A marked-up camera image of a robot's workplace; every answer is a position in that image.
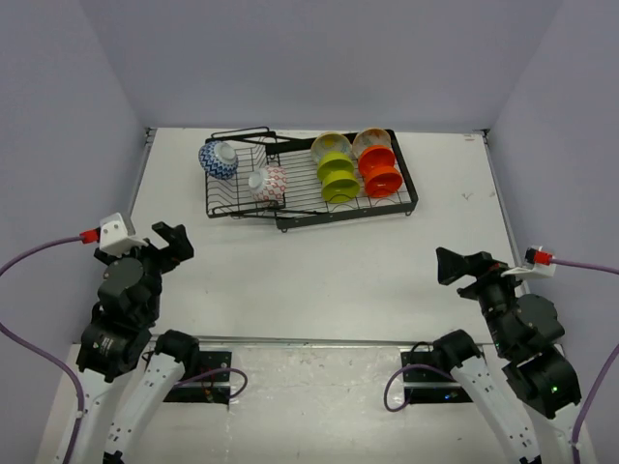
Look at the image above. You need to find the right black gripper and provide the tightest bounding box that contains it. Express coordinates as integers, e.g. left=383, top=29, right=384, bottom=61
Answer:
left=435, top=245, right=532, bottom=352

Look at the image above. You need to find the lime green bowl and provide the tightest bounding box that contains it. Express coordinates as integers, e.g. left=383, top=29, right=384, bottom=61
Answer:
left=316, top=151, right=354, bottom=182
left=321, top=170, right=361, bottom=203

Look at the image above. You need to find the floral orange green bowl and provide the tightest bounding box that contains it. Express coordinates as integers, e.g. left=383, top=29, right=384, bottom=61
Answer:
left=352, top=128, right=392, bottom=159

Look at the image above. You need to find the yellow sun pattern bowl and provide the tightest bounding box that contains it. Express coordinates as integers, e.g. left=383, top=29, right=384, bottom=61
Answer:
left=310, top=131, right=352, bottom=164

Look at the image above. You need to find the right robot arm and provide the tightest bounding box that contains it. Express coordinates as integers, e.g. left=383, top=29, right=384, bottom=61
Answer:
left=436, top=246, right=582, bottom=463

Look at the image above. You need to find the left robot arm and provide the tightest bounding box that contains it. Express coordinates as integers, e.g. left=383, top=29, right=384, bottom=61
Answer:
left=54, top=214, right=201, bottom=463

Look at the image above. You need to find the blue zigzag pattern bowl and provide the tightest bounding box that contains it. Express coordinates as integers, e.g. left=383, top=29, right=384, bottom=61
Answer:
left=198, top=140, right=239, bottom=181

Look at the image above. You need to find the red pattern white bowl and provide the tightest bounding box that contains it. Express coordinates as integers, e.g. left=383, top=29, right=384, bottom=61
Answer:
left=248, top=165, right=287, bottom=202

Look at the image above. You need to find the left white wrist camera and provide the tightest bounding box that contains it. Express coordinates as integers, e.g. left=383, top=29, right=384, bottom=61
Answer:
left=99, top=213, right=148, bottom=256

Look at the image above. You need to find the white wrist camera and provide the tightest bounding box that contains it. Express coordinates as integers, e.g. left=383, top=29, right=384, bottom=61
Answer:
left=99, top=213, right=148, bottom=256
left=501, top=246, right=556, bottom=280

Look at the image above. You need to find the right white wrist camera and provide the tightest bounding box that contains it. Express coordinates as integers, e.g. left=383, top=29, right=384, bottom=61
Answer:
left=501, top=246, right=556, bottom=280

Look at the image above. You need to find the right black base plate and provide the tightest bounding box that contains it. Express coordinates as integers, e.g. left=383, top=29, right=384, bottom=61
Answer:
left=400, top=350, right=472, bottom=405

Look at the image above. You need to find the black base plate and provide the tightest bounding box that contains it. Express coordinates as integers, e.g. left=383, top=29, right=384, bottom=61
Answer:
left=163, top=350, right=232, bottom=405
left=400, top=350, right=472, bottom=405

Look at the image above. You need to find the black wire dish rack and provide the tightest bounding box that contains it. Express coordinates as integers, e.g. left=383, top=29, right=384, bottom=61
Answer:
left=198, top=127, right=419, bottom=232

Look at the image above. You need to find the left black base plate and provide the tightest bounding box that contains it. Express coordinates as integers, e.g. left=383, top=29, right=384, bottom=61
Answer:
left=163, top=350, right=232, bottom=405

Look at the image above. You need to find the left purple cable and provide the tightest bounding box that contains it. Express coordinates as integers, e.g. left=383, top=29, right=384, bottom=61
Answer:
left=0, top=230, right=101, bottom=464

